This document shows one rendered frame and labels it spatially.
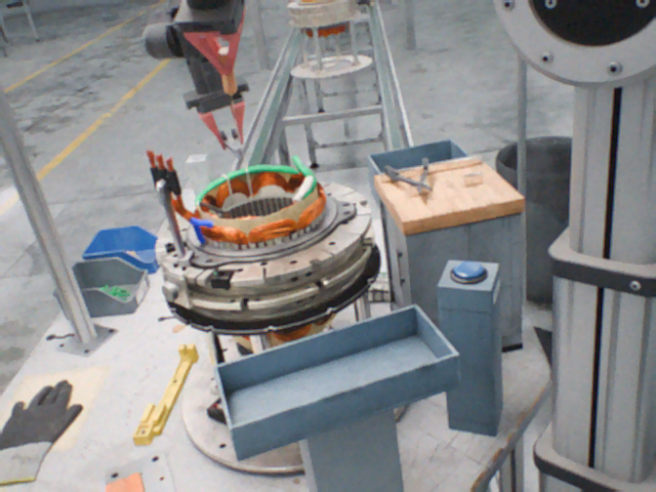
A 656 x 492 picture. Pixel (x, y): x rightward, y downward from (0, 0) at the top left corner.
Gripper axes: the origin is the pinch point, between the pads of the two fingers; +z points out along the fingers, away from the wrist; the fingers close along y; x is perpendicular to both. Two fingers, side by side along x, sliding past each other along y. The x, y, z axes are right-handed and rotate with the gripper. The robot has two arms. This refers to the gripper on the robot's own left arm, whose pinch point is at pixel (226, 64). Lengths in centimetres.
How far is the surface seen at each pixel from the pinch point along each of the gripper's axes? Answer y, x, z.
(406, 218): 3.7, 23.0, 25.3
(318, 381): 35.2, 13.1, 18.6
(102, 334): 2, -39, 61
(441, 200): -1.4, 28.4, 26.8
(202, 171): 0.0, -7.8, 18.4
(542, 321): -73, 72, 164
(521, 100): -85, 55, 71
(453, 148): -25, 32, 37
